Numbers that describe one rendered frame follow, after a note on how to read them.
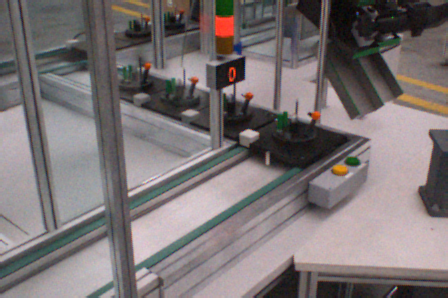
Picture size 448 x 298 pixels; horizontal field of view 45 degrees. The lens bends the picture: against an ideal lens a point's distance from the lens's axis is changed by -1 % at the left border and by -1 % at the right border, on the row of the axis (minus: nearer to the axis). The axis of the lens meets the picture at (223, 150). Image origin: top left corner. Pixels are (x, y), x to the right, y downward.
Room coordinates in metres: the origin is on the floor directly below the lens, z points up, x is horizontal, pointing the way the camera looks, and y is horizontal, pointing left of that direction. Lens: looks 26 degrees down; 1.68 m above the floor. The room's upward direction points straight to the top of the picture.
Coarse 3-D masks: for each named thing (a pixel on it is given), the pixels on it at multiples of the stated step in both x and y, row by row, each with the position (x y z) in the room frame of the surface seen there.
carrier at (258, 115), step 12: (228, 96) 1.70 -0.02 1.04; (228, 108) 1.69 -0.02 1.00; (240, 108) 1.73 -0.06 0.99; (252, 108) 1.78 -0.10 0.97; (228, 120) 1.63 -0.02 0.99; (240, 120) 1.64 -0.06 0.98; (252, 120) 1.67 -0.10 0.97; (264, 120) 1.67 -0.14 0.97; (228, 132) 1.57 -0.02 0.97; (240, 132) 1.57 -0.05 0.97
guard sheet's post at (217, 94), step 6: (216, 90) 1.47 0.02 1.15; (222, 90) 1.49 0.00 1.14; (216, 96) 1.47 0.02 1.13; (222, 96) 1.49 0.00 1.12; (216, 102) 1.47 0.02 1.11; (222, 102) 1.49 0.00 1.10; (216, 108) 1.47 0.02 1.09; (222, 108) 1.49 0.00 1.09; (216, 114) 1.47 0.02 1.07; (222, 114) 1.49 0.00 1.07; (216, 120) 1.47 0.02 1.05; (222, 120) 1.49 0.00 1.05; (216, 126) 1.47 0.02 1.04; (222, 126) 1.49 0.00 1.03; (216, 132) 1.47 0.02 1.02; (222, 132) 1.49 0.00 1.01; (216, 138) 1.47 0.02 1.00; (222, 138) 1.49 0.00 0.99; (216, 144) 1.47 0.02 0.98; (222, 144) 1.49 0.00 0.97
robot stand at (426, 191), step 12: (432, 132) 1.37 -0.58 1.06; (444, 132) 1.37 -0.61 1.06; (444, 144) 1.30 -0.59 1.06; (432, 156) 1.35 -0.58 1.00; (444, 156) 1.25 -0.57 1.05; (432, 168) 1.33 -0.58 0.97; (444, 168) 1.27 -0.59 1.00; (432, 180) 1.31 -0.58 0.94; (444, 180) 1.27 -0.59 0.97; (420, 192) 1.37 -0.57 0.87; (432, 192) 1.30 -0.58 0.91; (444, 192) 1.26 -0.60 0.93; (432, 204) 1.28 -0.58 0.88; (444, 204) 1.26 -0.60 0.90; (432, 216) 1.25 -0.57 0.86; (444, 216) 1.25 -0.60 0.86
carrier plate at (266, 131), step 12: (288, 120) 1.67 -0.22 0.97; (264, 132) 1.57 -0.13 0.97; (324, 132) 1.57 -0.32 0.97; (240, 144) 1.52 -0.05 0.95; (252, 144) 1.49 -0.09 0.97; (264, 144) 1.48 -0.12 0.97; (276, 144) 1.48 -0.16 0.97; (312, 144) 1.48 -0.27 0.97; (324, 144) 1.48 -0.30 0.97; (336, 144) 1.50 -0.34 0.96; (276, 156) 1.43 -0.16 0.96; (288, 156) 1.40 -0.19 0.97; (300, 156) 1.40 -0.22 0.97; (312, 156) 1.40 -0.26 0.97
